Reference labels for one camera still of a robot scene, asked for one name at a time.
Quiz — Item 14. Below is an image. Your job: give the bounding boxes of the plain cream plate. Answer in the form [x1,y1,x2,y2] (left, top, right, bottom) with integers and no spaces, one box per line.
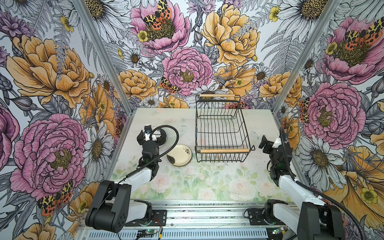
[167,145,193,167]

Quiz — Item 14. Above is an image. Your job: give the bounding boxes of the black wire dish rack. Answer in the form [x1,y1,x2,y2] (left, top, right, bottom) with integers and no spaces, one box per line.
[195,95,255,163]

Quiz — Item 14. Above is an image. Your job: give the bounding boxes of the rearmost green red rimmed plate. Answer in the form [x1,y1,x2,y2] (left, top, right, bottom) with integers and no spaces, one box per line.
[155,129,168,148]

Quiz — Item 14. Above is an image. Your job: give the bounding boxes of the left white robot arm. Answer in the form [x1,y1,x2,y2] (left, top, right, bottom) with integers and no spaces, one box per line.
[85,125,167,233]

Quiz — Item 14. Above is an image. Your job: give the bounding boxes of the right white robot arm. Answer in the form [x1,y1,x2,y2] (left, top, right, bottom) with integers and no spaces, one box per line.
[259,137,345,240]

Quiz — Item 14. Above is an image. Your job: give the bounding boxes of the right green circuit board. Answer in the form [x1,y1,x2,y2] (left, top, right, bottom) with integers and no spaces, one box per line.
[271,227,286,235]

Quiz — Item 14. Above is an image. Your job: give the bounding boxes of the green circuit board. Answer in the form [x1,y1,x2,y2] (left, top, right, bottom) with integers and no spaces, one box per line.
[271,227,286,235]
[136,229,159,239]

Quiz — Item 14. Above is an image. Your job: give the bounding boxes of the left green circuit board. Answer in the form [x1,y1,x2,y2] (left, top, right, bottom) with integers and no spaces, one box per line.
[136,229,159,239]

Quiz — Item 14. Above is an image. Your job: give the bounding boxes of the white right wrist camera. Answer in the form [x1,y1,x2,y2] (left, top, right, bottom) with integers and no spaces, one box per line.
[272,137,282,149]

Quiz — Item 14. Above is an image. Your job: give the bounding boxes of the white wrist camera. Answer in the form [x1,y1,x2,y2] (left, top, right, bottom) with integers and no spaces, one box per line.
[272,137,282,149]
[144,125,157,142]

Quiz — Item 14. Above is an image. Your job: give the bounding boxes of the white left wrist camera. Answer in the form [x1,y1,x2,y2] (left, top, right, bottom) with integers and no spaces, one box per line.
[144,125,157,142]

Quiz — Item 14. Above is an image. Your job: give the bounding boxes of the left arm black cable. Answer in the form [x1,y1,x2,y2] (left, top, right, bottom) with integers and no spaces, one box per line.
[119,124,180,184]

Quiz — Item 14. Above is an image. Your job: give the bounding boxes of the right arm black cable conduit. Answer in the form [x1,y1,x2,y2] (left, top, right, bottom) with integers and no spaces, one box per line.
[278,126,367,240]

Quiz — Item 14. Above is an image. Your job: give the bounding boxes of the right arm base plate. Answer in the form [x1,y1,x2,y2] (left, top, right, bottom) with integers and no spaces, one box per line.
[244,208,284,226]

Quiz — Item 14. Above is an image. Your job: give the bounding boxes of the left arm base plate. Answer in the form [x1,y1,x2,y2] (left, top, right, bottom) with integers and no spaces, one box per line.
[125,210,168,227]

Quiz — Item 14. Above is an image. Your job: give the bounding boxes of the aluminium mounting rail frame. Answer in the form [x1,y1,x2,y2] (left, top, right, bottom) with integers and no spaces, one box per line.
[147,200,281,231]

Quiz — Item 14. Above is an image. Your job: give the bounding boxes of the white vented cable duct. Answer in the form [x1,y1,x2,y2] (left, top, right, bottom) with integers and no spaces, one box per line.
[84,228,268,240]

